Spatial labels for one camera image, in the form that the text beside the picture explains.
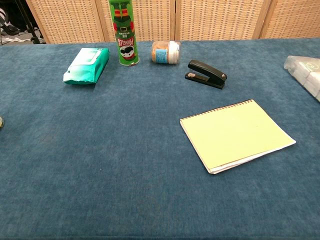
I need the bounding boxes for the small jar white lid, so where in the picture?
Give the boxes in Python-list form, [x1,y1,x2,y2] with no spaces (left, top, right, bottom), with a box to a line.
[151,40,182,65]

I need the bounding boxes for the black stapler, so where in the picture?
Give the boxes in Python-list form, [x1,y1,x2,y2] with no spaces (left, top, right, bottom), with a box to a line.
[184,59,228,90]

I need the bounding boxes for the yellow spiral notebook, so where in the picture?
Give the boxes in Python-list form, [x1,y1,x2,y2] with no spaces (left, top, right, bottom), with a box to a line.
[179,99,297,175]

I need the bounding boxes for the blue table cloth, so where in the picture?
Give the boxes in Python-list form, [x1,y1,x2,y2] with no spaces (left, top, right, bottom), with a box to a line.
[0,37,320,240]

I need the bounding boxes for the green wet wipes pack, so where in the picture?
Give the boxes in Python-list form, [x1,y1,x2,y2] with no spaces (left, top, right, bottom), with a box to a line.
[62,47,110,85]

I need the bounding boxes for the green Pringles can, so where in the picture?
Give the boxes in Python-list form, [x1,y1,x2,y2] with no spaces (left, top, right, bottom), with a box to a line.
[108,0,140,67]

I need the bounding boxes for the woven rattan folding screen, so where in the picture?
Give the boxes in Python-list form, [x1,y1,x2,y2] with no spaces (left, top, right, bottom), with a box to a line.
[25,0,320,45]

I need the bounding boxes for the clear plastic tissue pack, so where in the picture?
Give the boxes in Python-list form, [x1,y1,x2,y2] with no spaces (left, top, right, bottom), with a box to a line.
[283,55,320,103]

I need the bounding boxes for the black tripod stand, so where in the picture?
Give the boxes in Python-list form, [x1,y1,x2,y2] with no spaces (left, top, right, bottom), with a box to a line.
[12,0,47,45]

